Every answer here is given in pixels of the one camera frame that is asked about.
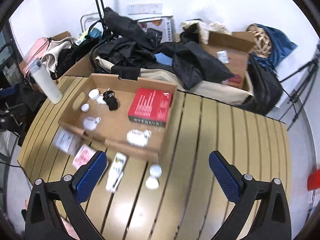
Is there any pink strawberry tissue pack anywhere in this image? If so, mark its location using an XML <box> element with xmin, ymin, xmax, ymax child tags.
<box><xmin>72</xmin><ymin>144</ymin><xmax>96</xmax><ymax>170</ymax></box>

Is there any white spray bottle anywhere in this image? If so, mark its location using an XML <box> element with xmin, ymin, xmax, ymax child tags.
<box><xmin>106</xmin><ymin>152</ymin><xmax>127</xmax><ymax>193</ymax></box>

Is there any white label carton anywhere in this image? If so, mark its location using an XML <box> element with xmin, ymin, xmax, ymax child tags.
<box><xmin>54</xmin><ymin>127</ymin><xmax>82</xmax><ymax>155</ymax></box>

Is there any white round lid jar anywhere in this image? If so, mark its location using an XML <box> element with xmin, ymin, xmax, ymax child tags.
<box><xmin>149</xmin><ymin>164</ymin><xmax>162</xmax><ymax>178</ymax></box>

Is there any black hair tie bundle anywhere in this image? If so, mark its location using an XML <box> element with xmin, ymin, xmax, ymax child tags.
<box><xmin>102</xmin><ymin>87</ymin><xmax>119</xmax><ymax>112</ymax></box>

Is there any red book box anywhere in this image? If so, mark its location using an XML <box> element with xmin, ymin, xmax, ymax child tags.
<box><xmin>127</xmin><ymin>88</ymin><xmax>172</xmax><ymax>127</ymax></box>

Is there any red bucket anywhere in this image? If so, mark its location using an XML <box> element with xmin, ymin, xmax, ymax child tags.
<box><xmin>307</xmin><ymin>169</ymin><xmax>320</xmax><ymax>191</ymax></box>

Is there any shallow cardboard tray box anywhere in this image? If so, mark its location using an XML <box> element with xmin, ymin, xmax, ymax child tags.
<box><xmin>59</xmin><ymin>74</ymin><xmax>177</xmax><ymax>162</ymax></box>

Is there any black backpack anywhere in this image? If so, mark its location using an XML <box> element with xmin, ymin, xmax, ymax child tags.
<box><xmin>239</xmin><ymin>54</ymin><xmax>283</xmax><ymax>116</ymax></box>

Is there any white thermos bottle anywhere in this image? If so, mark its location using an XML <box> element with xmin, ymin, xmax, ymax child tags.
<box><xmin>29</xmin><ymin>58</ymin><xmax>62</xmax><ymax>104</ymax></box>

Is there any cream white garment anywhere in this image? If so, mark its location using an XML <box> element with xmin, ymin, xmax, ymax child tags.
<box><xmin>41</xmin><ymin>37</ymin><xmax>76</xmax><ymax>73</ymax></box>

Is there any open brown cardboard box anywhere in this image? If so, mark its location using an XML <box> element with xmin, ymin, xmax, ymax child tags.
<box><xmin>202</xmin><ymin>31</ymin><xmax>255</xmax><ymax>89</ymax></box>

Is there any blue cloth with woven basket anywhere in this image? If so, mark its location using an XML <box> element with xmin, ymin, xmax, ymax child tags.
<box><xmin>246</xmin><ymin>23</ymin><xmax>297</xmax><ymax>72</ymax></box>

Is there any pile of black clothes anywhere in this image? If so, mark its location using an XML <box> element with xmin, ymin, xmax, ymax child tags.
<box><xmin>97</xmin><ymin>7</ymin><xmax>233</xmax><ymax>89</ymax></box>

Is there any pink bag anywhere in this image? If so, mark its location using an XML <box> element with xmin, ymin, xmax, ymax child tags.
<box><xmin>22</xmin><ymin>37</ymin><xmax>52</xmax><ymax>77</ymax></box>

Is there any white printed appliance box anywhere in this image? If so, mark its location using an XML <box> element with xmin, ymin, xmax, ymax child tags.
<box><xmin>137</xmin><ymin>16</ymin><xmax>175</xmax><ymax>44</ymax></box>

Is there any black camera tripod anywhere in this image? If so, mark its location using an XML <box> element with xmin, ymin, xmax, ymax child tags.
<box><xmin>278</xmin><ymin>43</ymin><xmax>319</xmax><ymax>131</ymax></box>

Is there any wall power socket strip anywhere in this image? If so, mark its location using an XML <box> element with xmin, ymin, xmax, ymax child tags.
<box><xmin>127</xmin><ymin>3</ymin><xmax>163</xmax><ymax>15</ymax></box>

